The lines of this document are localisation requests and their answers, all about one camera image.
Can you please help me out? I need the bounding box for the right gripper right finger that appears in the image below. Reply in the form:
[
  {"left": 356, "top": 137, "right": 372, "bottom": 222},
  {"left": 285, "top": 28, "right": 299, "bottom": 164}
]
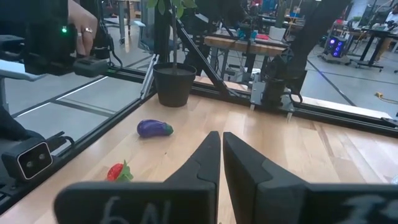
[{"left": 223, "top": 131, "right": 398, "bottom": 224}]

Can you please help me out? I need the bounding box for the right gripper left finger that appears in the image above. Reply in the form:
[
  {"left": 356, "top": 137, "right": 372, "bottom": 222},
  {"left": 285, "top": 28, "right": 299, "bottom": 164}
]
[{"left": 53, "top": 131, "right": 222, "bottom": 224}]

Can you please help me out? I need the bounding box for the purple toy eggplant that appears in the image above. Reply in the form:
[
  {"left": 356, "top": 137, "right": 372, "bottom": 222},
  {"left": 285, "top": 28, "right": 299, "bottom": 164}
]
[{"left": 136, "top": 119, "right": 174, "bottom": 139}]

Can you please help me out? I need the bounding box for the red toy strawberry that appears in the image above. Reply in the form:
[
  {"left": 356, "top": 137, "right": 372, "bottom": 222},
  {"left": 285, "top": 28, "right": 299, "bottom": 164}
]
[{"left": 106, "top": 160, "right": 134, "bottom": 183}]

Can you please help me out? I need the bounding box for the black plant pot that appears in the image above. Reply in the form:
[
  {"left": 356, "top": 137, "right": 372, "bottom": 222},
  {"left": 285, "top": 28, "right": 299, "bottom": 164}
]
[{"left": 152, "top": 62, "right": 198, "bottom": 108}]

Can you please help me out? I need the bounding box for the wooden work table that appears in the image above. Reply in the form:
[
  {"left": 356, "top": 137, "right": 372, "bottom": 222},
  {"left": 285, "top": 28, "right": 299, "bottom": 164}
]
[{"left": 203, "top": 35, "right": 289, "bottom": 57}]

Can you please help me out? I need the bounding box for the grey box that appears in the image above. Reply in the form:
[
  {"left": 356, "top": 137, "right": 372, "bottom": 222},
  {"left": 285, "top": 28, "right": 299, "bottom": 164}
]
[{"left": 73, "top": 57, "right": 109, "bottom": 78}]

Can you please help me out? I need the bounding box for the computer with purple lights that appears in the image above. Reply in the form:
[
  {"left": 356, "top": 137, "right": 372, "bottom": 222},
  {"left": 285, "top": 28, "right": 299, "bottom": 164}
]
[{"left": 323, "top": 36, "right": 348, "bottom": 60}]

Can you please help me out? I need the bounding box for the green leafy plant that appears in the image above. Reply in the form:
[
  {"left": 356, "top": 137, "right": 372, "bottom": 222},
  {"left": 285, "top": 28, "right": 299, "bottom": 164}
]
[{"left": 146, "top": 0, "right": 198, "bottom": 74}]

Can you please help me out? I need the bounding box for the black desk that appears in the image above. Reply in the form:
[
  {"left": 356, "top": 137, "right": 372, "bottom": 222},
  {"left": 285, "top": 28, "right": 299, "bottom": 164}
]
[{"left": 354, "top": 27, "right": 398, "bottom": 72}]

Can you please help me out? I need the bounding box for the person's hand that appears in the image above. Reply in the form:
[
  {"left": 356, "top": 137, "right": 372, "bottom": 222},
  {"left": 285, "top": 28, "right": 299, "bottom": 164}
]
[{"left": 67, "top": 0, "right": 99, "bottom": 57}]

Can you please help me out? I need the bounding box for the person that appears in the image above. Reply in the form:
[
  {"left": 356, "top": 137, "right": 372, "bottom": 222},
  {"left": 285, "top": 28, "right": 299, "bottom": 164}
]
[{"left": 384, "top": 2, "right": 398, "bottom": 32}]

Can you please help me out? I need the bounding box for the yellow floor cable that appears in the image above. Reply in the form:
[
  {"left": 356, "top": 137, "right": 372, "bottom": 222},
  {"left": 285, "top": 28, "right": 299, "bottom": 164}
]
[{"left": 374, "top": 91, "right": 398, "bottom": 105}]

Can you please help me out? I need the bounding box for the table-level camera box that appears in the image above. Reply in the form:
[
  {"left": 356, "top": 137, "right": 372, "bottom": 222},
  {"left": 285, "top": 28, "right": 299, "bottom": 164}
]
[{"left": 1, "top": 136, "right": 54, "bottom": 182}]

